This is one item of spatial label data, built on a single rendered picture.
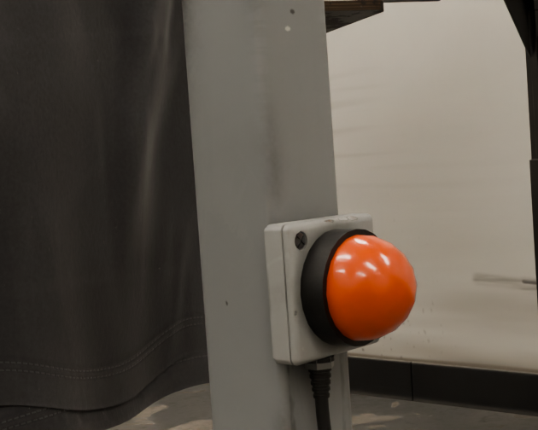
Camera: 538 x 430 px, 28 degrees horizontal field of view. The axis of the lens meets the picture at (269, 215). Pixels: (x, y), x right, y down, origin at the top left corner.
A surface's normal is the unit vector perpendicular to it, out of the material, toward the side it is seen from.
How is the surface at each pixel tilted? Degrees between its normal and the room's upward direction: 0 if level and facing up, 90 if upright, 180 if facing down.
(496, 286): 90
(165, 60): 95
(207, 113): 90
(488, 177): 90
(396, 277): 80
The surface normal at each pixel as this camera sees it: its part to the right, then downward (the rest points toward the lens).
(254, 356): -0.67, 0.08
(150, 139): 0.98, 0.08
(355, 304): -0.29, 0.22
